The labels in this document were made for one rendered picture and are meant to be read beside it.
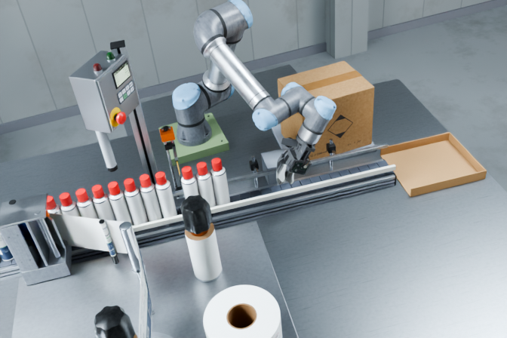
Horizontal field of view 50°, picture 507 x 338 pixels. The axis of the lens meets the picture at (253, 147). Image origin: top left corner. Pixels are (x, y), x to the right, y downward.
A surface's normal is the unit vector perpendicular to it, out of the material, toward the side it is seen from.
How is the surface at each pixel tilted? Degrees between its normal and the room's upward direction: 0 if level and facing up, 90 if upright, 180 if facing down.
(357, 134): 90
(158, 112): 0
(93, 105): 90
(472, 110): 0
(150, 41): 90
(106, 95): 90
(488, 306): 0
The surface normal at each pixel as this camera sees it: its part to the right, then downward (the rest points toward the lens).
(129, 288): -0.09, -0.80
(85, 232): -0.26, 0.60
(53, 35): 0.34, 0.55
